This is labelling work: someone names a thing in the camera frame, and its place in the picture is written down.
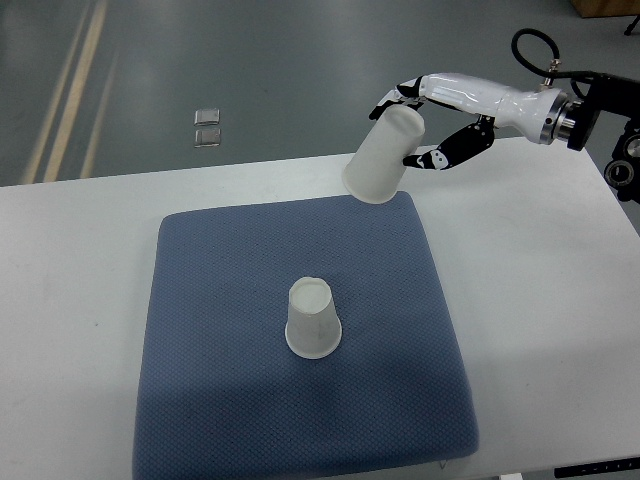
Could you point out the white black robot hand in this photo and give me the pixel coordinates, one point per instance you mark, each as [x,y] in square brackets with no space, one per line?
[541,116]

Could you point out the white paper cup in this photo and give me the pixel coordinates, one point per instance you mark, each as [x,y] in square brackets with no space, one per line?
[374,172]
[313,329]

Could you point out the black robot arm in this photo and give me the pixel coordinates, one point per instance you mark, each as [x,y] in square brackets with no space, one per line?
[594,93]

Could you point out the brown cardboard box corner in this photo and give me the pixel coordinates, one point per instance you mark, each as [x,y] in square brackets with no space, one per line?
[606,8]

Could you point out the black tripod leg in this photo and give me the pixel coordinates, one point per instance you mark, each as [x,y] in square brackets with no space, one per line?
[630,28]

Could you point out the upper clear floor plate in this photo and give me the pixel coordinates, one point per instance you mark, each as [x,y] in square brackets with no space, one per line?
[206,117]

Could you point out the clear floor plate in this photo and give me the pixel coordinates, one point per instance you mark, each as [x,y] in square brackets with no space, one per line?
[206,117]
[209,137]

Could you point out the lower clear floor plate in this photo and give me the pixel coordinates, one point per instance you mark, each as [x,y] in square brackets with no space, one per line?
[209,137]

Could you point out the black table control panel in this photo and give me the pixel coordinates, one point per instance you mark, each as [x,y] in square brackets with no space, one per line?
[596,468]

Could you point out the blue quilted cushion mat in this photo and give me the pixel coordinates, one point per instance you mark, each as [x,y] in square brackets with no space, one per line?
[221,395]

